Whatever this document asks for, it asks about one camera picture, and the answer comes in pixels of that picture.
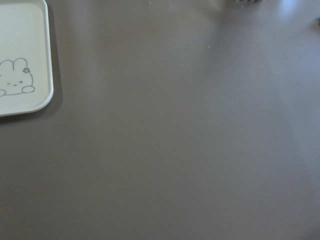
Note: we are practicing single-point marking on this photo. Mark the cream rabbit tray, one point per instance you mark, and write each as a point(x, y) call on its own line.
point(26, 73)

